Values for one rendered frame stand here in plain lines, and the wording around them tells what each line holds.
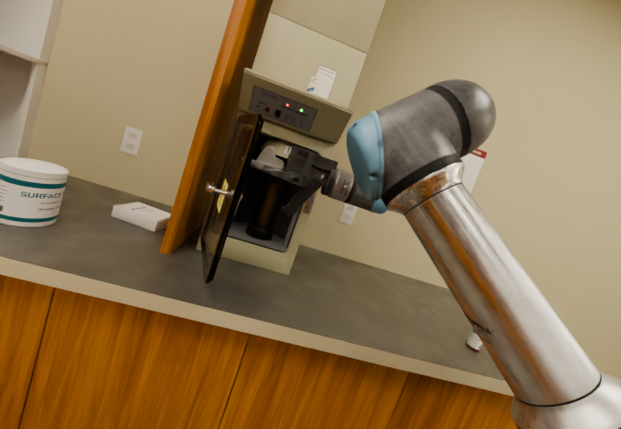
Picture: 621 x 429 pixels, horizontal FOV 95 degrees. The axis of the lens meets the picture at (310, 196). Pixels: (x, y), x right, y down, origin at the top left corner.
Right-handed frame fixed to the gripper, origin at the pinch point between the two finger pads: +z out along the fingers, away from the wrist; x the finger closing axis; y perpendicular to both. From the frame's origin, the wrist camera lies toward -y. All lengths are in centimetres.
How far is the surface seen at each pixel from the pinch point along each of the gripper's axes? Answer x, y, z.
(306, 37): -24.8, 40.4, -3.0
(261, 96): -17.3, 17.9, 3.4
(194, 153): -15.9, -3.3, 16.1
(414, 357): 5, -34, -56
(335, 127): -18.0, 17.4, -19.7
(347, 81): -24.9, 33.0, -19.6
